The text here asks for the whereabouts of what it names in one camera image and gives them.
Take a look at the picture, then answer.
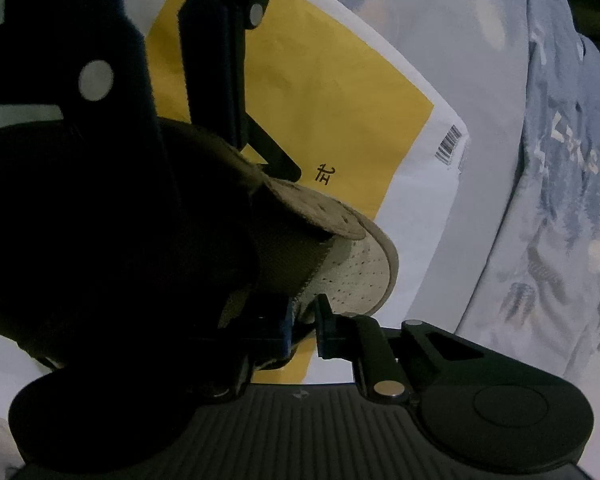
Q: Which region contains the blue printed duvet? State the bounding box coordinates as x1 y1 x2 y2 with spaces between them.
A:
457 0 600 411

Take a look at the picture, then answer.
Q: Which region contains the olive and beige shoe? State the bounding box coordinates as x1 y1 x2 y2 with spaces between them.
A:
0 117 401 376

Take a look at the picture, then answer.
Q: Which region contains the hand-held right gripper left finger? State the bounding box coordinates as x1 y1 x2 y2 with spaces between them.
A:
195 305 293 403

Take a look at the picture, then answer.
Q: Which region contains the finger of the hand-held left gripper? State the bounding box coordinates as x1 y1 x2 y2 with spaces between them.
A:
177 0 301 183
0 0 166 156

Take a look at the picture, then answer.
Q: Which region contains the white and yellow mailing bag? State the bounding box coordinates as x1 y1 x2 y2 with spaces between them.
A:
0 0 471 480

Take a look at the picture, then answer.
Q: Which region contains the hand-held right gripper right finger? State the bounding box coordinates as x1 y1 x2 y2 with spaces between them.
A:
316 294 486 403

